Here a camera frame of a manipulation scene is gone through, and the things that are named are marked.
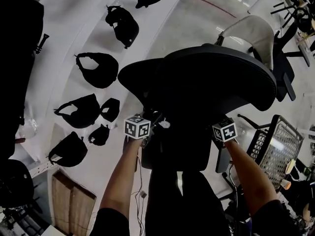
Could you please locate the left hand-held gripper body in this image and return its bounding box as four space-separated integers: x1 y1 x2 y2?
124 109 160 141

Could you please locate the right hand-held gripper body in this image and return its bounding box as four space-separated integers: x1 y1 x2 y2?
211 118 239 143

